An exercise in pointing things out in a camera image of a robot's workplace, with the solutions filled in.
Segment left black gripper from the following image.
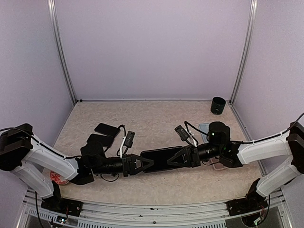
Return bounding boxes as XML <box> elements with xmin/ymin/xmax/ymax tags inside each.
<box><xmin>91</xmin><ymin>153</ymin><xmax>154</xmax><ymax>177</ymax></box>

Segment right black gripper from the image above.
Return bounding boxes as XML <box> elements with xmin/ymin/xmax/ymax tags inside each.
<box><xmin>166</xmin><ymin>142</ymin><xmax>223</xmax><ymax>168</ymax></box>

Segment black phone case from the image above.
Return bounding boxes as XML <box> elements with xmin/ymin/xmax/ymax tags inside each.
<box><xmin>140</xmin><ymin>146</ymin><xmax>183</xmax><ymax>173</ymax></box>

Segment pink phone case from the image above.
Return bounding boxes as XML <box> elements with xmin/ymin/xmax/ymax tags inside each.
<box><xmin>210</xmin><ymin>158</ymin><xmax>227</xmax><ymax>171</ymax></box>

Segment light blue phone case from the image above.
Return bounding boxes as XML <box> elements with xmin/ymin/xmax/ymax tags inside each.
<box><xmin>199</xmin><ymin>123</ymin><xmax>209</xmax><ymax>143</ymax></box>

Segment black smartphone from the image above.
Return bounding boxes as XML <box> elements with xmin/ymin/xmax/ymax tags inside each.
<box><xmin>86</xmin><ymin>134</ymin><xmax>114</xmax><ymax>147</ymax></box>
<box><xmin>94</xmin><ymin>123</ymin><xmax>120</xmax><ymax>138</ymax></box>

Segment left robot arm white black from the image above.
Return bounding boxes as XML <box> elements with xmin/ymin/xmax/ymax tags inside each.
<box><xmin>0</xmin><ymin>123</ymin><xmax>154</xmax><ymax>211</ymax></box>

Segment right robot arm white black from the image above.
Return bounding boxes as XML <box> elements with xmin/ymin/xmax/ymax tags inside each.
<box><xmin>167</xmin><ymin>122</ymin><xmax>304</xmax><ymax>211</ymax></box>

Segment dark green cup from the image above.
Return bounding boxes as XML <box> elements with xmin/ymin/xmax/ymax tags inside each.
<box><xmin>210</xmin><ymin>97</ymin><xmax>226</xmax><ymax>115</ymax></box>

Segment red white patterned dish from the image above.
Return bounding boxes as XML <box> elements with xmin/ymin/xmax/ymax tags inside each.
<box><xmin>50</xmin><ymin>171</ymin><xmax>69</xmax><ymax>185</ymax></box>

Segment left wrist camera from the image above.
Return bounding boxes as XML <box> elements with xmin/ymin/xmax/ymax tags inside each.
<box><xmin>119</xmin><ymin>131</ymin><xmax>135</xmax><ymax>158</ymax></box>

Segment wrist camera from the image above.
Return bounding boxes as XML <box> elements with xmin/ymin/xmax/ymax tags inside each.
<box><xmin>119</xmin><ymin>131</ymin><xmax>135</xmax><ymax>158</ymax></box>
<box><xmin>174</xmin><ymin>125</ymin><xmax>198</xmax><ymax>147</ymax></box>

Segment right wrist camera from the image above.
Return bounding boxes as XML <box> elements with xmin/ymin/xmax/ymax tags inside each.
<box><xmin>174</xmin><ymin>125</ymin><xmax>198</xmax><ymax>147</ymax></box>

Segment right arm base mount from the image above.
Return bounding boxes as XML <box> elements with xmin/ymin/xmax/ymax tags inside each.
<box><xmin>226</xmin><ymin>198</ymin><xmax>268</xmax><ymax>216</ymax></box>

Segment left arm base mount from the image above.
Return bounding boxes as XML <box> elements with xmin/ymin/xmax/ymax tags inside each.
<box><xmin>41</xmin><ymin>198</ymin><xmax>83</xmax><ymax>217</ymax></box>

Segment front aluminium rail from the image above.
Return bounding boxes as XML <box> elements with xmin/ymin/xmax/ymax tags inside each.
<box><xmin>17</xmin><ymin>190</ymin><xmax>292</xmax><ymax>228</ymax></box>

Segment right aluminium frame post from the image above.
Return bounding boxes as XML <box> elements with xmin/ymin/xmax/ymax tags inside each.
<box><xmin>229</xmin><ymin>0</ymin><xmax>258</xmax><ymax>106</ymax></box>

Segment aluminium frame post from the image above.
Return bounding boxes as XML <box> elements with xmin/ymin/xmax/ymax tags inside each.
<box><xmin>47</xmin><ymin>0</ymin><xmax>77</xmax><ymax>105</ymax></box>
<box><xmin>229</xmin><ymin>0</ymin><xmax>258</xmax><ymax>106</ymax></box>

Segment left aluminium frame post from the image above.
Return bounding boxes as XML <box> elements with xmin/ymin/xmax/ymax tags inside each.
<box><xmin>47</xmin><ymin>0</ymin><xmax>77</xmax><ymax>105</ymax></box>

